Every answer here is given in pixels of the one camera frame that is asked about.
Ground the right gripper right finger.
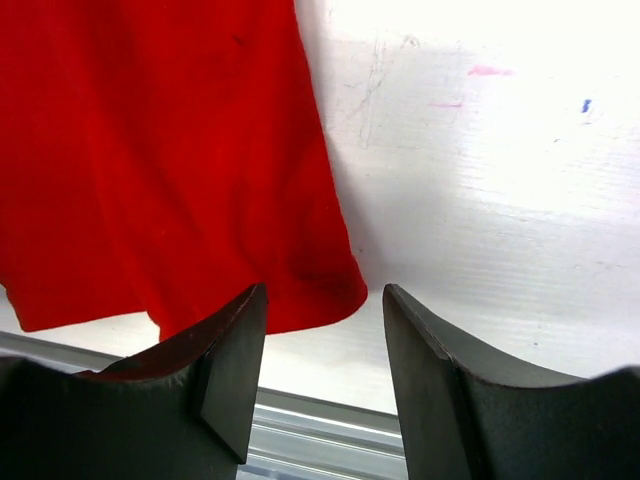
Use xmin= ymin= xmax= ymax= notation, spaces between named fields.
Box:
xmin=383 ymin=284 xmax=639 ymax=479

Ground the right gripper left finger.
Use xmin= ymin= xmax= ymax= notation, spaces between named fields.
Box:
xmin=1 ymin=284 xmax=268 ymax=479

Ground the red t shirt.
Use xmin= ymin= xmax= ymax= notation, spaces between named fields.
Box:
xmin=1 ymin=1 xmax=368 ymax=338

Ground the aluminium mounting rail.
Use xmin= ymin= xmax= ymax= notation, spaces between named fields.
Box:
xmin=0 ymin=329 xmax=406 ymax=480

